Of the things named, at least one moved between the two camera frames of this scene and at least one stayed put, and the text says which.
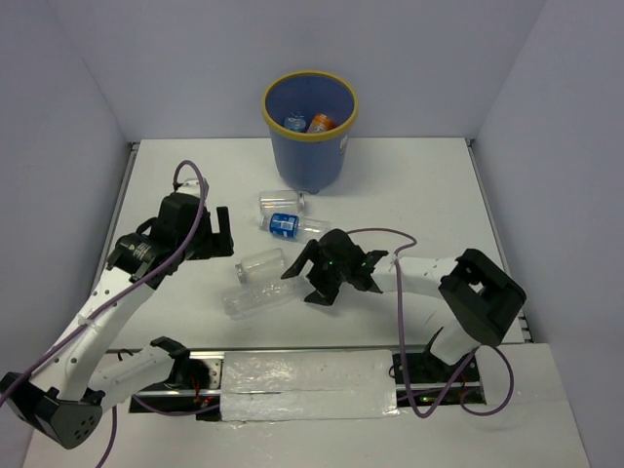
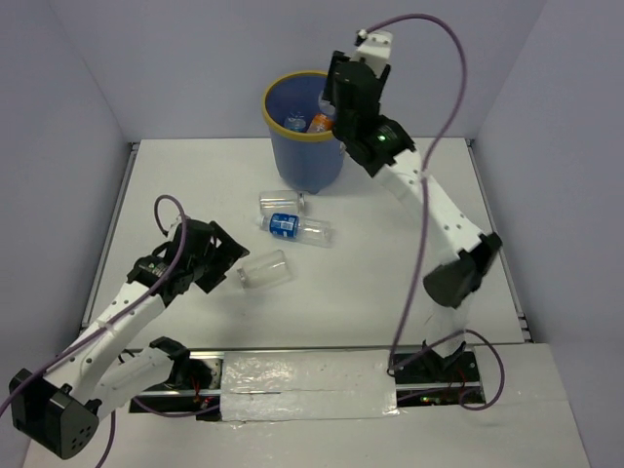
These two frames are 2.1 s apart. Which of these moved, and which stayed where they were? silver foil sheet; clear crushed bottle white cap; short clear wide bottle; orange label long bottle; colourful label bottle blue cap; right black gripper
Moved: right black gripper; clear crushed bottle white cap
Stayed: silver foil sheet; short clear wide bottle; orange label long bottle; colourful label bottle blue cap
